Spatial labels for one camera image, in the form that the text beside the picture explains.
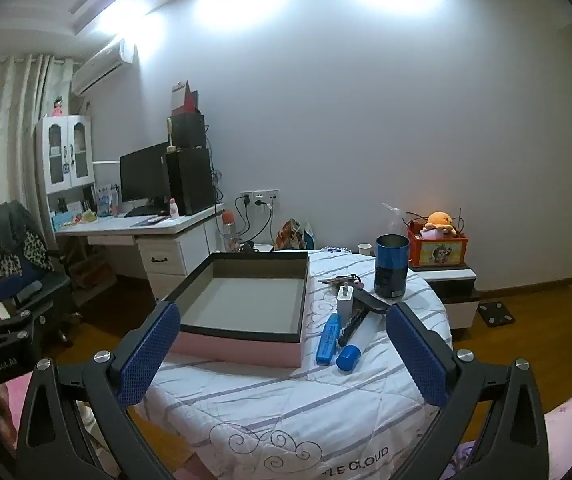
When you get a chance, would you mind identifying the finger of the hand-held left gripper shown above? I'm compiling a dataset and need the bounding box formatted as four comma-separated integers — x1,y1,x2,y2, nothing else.
0,310,34,348
0,275,43,321

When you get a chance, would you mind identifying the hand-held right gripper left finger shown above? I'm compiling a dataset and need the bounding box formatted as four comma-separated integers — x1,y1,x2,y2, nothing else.
16,301,182,480

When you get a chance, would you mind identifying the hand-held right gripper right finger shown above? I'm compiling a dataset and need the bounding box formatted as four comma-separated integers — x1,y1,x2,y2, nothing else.
385,302,551,480

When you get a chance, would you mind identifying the clear tube with blue cap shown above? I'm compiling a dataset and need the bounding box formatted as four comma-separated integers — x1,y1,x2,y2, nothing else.
336,317,377,372

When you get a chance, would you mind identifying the black hair clip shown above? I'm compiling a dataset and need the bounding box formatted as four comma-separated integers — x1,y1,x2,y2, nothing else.
337,307,369,348

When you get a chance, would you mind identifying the black remote control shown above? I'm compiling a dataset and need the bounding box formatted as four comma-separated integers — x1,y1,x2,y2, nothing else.
351,287,392,316

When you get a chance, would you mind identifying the white charger plug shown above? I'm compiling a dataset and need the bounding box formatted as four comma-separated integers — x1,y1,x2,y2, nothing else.
336,282,356,317

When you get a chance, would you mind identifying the blue highlighter pen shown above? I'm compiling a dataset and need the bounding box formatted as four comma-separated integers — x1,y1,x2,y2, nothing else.
315,313,343,366

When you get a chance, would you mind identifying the blue and black metal cup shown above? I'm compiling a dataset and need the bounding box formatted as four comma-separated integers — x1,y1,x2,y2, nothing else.
373,234,411,300

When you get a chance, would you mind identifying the pink box with dark rim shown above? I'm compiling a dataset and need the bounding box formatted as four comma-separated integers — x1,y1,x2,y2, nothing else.
156,250,312,368

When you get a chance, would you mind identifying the key bunch with pink strap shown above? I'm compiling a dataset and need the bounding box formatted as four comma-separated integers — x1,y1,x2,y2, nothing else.
317,274,364,291

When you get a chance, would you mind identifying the leopard print cloth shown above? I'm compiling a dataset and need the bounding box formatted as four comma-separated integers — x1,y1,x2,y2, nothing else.
0,232,49,276

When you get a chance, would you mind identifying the black office chair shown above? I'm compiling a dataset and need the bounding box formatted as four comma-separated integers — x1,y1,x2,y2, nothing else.
0,202,79,348

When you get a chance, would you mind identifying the low white bedside cabinet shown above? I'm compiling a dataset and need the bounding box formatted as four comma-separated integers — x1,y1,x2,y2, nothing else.
411,262,479,341

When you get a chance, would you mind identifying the black bathroom scale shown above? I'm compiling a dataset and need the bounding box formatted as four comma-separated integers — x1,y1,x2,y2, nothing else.
477,301,516,328

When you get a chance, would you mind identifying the white desk with drawers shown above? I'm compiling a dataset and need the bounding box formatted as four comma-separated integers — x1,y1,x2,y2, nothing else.
53,204,227,303

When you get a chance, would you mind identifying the red tin box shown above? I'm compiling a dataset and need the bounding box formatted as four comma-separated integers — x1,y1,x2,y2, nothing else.
407,220,468,268

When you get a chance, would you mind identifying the orange plush toy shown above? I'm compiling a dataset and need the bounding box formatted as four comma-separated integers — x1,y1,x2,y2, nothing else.
421,211,459,238

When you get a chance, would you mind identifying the water bottle with red cap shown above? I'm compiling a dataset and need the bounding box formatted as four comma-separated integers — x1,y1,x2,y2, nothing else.
221,210,239,252

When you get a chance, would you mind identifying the clear plastic bag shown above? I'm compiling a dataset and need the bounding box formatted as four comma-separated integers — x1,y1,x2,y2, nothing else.
381,202,407,233

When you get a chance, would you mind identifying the white glass-door cabinet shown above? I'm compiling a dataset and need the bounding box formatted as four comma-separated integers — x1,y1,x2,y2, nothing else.
33,114,97,196

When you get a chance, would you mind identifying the beige curtain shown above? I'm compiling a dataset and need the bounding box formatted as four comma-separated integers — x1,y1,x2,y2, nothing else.
0,52,74,291

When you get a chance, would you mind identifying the pink blanket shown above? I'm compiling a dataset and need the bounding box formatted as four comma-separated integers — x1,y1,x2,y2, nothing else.
441,365,572,480

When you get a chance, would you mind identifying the colourful snack bag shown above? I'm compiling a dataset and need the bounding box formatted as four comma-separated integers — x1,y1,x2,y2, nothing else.
273,218,307,251

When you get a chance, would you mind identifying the black computer monitor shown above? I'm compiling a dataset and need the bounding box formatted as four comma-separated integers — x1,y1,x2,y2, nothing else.
118,141,173,211

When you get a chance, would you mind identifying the black computer tower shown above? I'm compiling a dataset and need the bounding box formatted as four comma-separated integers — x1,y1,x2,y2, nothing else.
165,147,217,216

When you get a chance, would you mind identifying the black speaker box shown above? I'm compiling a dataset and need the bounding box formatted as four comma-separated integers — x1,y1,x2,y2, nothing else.
168,112,207,150

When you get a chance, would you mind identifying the white air conditioner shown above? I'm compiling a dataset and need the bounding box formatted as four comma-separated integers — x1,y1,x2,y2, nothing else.
70,39,137,96

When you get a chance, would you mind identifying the red paper bag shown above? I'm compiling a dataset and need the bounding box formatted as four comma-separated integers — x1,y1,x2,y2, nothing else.
170,80,201,116

